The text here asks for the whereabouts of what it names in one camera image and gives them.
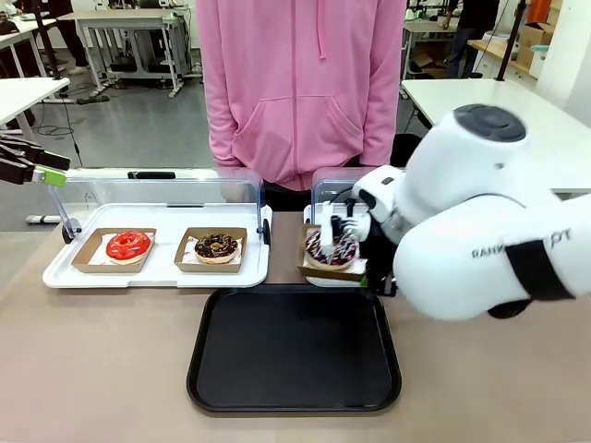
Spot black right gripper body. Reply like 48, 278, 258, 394
358, 221, 399, 281

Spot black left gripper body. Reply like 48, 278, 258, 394
0, 136, 43, 186

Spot brown cardboard donut tray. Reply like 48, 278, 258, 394
173, 225, 248, 274
296, 223, 369, 283
70, 226, 158, 274

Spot dark donut with colourful sprinkles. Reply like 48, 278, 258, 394
304, 228, 361, 271

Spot person's left forearm pink sleeve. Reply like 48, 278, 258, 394
357, 68, 404, 168

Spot person's right forearm pink sleeve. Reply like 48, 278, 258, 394
202, 73, 246, 168

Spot red glazed donut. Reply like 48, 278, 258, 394
105, 230, 154, 266

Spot black plastic serving tray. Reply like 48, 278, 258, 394
186, 286, 404, 413

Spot left white display tray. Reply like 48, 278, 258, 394
42, 201, 271, 290

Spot chocolate donut with nuts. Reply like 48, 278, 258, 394
193, 232, 241, 265

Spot small white table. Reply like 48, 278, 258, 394
0, 76, 72, 129

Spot clear display case lid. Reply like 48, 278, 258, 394
310, 166, 408, 218
47, 166, 268, 245

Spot black pole stand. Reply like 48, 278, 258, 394
27, 0, 66, 80
493, 0, 528, 83

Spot background person black trousers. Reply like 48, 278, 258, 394
54, 0, 91, 76

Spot grey background desk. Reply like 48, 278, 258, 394
56, 7, 191, 99

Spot large white table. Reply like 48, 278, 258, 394
400, 78, 591, 202

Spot person in pink hoodie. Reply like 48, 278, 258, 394
194, 0, 408, 211

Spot background desk with clutter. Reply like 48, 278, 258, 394
399, 16, 463, 80

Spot background person dark clothes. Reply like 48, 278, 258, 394
443, 0, 501, 80

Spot brown cardboard box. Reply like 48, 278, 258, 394
517, 19, 558, 66

